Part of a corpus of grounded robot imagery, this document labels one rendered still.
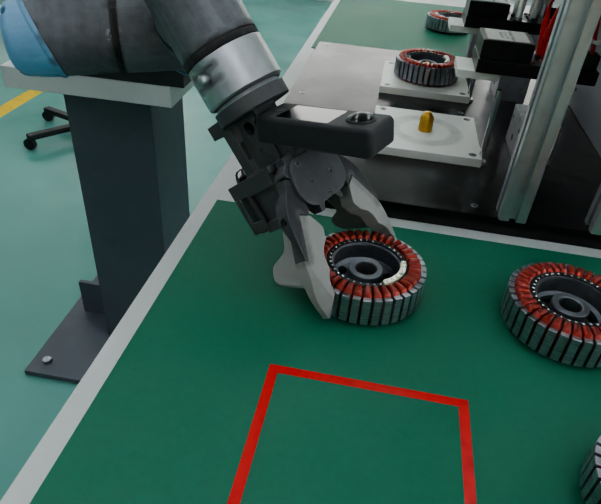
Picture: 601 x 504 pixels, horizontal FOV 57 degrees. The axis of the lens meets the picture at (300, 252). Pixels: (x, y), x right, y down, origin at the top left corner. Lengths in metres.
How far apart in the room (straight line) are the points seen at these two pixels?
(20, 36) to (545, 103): 0.51
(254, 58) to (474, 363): 0.32
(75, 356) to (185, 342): 1.07
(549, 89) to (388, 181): 0.21
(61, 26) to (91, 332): 1.09
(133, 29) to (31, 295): 1.28
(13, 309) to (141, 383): 1.32
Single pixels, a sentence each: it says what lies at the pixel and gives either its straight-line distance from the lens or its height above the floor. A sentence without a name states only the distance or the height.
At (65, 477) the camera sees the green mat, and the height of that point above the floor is 0.75.
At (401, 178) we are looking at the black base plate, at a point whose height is 0.77.
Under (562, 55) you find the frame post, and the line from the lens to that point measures 0.60.
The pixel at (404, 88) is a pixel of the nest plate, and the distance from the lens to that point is 0.99.
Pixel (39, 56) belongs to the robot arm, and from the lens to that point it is 0.62.
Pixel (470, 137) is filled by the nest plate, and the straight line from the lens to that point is 0.83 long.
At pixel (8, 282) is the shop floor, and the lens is 1.86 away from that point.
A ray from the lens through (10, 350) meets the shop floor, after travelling 1.63.
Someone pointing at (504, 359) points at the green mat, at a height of 0.75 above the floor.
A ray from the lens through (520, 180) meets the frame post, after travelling 0.64.
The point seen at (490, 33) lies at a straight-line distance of 0.79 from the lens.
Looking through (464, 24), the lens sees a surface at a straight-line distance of 1.00.
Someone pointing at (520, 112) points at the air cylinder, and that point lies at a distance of 0.83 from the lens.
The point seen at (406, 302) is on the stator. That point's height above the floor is 0.78.
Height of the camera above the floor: 1.09
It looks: 36 degrees down
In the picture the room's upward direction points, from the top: 5 degrees clockwise
